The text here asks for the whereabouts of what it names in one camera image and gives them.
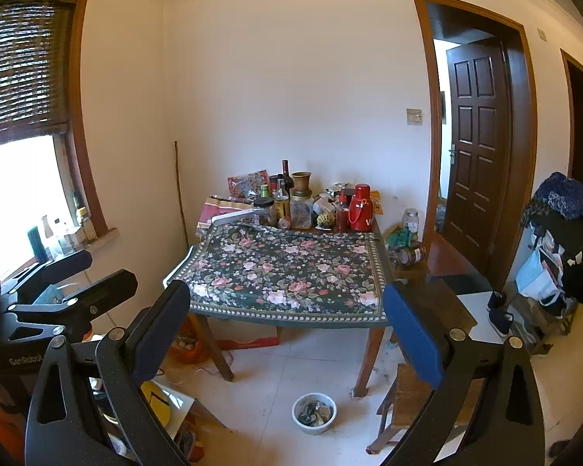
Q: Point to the beige light switch plate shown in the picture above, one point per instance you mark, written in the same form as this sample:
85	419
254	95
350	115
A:
414	117

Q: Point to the yellow-green spiky ball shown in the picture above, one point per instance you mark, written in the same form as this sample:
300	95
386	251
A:
326	219

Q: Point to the red thermos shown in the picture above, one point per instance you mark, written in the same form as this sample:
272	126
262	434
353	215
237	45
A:
360	213

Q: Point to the brown panel door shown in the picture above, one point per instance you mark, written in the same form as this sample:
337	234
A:
476	145

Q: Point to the orange canister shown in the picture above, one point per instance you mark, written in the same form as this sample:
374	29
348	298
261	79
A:
2	412

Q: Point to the red cardboard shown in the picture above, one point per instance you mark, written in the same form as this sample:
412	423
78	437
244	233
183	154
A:
252	342

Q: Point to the wooden window frame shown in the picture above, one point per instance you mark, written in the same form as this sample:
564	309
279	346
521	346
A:
76	107

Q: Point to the red sauce bottle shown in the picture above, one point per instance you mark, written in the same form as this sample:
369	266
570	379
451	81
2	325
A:
342	216

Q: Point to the dark wine bottle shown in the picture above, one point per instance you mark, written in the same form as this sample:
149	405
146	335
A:
285	177

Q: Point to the white board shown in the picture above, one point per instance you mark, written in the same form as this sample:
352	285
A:
179	407

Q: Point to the dark blue clothes pile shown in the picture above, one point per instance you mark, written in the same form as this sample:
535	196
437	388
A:
566	196

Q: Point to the white low platform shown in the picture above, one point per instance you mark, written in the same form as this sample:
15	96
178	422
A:
476	320

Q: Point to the dark green glass bottle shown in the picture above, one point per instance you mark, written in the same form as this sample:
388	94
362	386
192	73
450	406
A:
77	201

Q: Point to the black shoe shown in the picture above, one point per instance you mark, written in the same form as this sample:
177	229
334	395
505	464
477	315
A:
496	301
503	324

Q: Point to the pink striped cardboard box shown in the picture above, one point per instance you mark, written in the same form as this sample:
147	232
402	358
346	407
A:
213	211

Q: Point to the clear plastic bottle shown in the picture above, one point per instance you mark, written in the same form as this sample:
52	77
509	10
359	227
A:
59	235

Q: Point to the wooden door frame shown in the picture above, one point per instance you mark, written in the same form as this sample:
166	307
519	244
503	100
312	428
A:
568	107
433	131

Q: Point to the gold lid glass jar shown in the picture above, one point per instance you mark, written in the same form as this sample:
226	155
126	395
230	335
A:
301	211

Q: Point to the orange plastic bag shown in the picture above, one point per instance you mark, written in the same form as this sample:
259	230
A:
189	347

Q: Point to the black coat with white marks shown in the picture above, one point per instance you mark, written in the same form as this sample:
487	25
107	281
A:
575	252

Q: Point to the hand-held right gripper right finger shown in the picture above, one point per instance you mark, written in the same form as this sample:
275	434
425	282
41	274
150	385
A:
413	330

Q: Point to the dark green tall container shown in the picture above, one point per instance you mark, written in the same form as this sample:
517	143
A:
38	245

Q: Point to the wooden chair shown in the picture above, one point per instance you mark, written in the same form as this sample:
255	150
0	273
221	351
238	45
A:
454	310

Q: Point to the black lid glass jar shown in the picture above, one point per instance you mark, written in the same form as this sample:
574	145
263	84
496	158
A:
265	213

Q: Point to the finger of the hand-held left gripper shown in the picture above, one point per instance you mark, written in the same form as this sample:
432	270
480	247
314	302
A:
107	289
58	269

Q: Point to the white lid glass jar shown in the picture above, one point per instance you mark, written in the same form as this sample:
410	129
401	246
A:
410	221

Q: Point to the orange paper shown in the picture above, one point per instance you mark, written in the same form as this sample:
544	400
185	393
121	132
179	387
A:
378	204

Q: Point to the wooden table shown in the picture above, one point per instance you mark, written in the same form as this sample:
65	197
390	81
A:
369	359

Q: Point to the green bundle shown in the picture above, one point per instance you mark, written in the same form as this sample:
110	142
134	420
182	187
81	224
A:
398	238

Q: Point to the brown window blind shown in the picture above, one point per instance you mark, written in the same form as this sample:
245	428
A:
24	68

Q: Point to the clear bottle with yellow label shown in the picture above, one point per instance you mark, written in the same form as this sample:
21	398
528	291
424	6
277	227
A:
282	204

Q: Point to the yellow round lid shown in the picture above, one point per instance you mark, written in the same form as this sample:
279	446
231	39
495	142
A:
158	400

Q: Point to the red printed packet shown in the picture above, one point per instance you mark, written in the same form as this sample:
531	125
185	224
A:
245	184

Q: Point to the white bowl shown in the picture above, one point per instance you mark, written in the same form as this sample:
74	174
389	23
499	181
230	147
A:
316	430

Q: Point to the dark floral tablecloth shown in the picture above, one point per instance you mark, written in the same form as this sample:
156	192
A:
282	272

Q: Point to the dark jar with red label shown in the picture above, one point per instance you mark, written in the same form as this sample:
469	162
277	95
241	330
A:
273	183

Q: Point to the thin wooden stick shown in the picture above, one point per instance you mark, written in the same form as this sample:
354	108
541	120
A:
178	179

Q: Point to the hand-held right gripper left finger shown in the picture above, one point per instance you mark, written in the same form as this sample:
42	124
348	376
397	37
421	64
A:
163	315

